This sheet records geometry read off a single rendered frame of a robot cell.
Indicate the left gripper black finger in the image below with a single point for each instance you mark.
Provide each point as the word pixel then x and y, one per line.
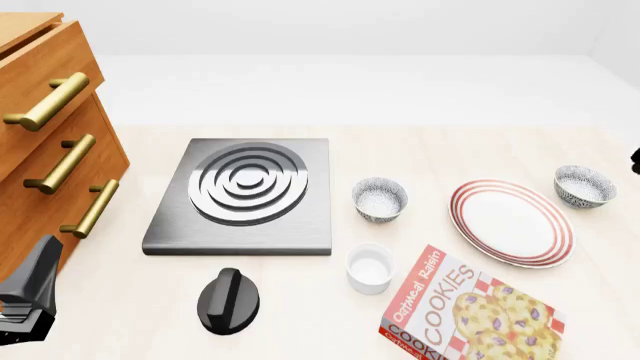
pixel 40 277

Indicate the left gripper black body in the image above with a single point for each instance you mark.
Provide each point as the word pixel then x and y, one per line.
pixel 25 326

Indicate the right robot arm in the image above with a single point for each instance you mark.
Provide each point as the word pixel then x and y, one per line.
pixel 636 161

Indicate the patterned black white bowl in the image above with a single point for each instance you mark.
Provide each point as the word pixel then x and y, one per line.
pixel 379 200
pixel 585 187

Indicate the wooden drawer slightly open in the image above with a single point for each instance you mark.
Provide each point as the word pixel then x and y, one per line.
pixel 30 71

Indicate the round black stove knob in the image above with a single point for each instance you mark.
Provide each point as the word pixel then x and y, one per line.
pixel 227 300

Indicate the wooden cabinet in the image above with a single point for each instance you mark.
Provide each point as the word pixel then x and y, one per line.
pixel 20 30

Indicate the white plate with red rings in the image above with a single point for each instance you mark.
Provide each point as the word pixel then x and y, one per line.
pixel 510 223

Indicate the small white ramekin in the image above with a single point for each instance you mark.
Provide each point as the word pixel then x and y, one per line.
pixel 370 270

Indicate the flat stove plate with rings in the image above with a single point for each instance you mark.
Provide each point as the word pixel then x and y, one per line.
pixel 250 228

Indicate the oatmeal raisin cookies box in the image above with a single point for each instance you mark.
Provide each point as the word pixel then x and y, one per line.
pixel 465 315

